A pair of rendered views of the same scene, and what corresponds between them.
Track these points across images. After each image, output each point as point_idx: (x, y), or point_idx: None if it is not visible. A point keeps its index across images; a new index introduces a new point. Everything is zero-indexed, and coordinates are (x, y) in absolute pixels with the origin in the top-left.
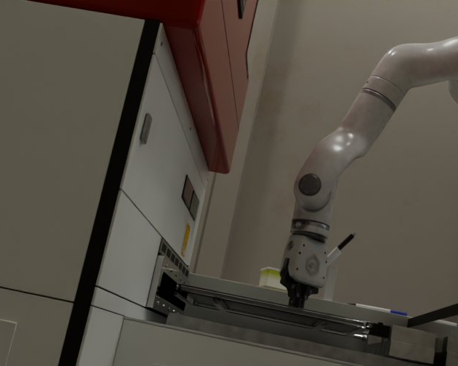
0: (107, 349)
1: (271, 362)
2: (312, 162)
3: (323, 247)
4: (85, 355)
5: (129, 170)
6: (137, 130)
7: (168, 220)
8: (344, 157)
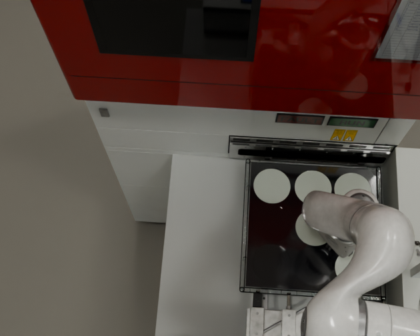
0: (153, 159)
1: None
2: (308, 196)
3: (343, 244)
4: (115, 158)
5: (98, 123)
6: (91, 113)
7: (240, 130)
8: (311, 222)
